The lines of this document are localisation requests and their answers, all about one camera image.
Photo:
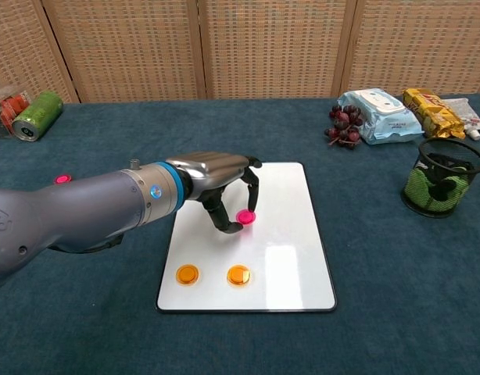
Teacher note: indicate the blue felt table cloth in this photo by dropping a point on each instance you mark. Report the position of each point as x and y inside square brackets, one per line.
[87, 332]

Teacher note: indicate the black mesh pen holder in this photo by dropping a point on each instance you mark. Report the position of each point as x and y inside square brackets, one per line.
[431, 212]

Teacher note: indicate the clear box with red items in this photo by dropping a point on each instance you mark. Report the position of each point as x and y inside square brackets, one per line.
[9, 107]

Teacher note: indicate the green drink can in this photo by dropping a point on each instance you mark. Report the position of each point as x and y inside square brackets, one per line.
[38, 113]

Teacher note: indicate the woven bamboo folding screen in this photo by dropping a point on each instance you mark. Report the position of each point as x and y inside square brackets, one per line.
[263, 47]

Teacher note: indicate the yellow snack package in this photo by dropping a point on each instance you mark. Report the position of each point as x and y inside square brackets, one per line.
[431, 111]

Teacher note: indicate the round red magnet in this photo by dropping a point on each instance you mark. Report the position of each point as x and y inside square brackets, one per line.
[63, 179]
[246, 217]

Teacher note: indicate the bunch of dark grapes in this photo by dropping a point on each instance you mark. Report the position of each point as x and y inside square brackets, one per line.
[343, 125]

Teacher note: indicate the clear pouch with white cap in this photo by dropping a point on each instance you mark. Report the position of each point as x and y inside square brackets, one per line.
[464, 111]

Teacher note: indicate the round yellow magnet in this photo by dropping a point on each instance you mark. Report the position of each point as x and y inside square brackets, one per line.
[187, 274]
[238, 276]

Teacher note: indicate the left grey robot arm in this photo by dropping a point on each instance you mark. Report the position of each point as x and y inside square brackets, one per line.
[87, 207]

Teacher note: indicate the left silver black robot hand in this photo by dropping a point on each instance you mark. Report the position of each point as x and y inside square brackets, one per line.
[212, 166]

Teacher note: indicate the light blue wet wipes pack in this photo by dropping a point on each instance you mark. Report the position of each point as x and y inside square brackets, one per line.
[384, 117]

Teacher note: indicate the white magnetic board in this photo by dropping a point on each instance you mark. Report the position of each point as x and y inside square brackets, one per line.
[287, 234]

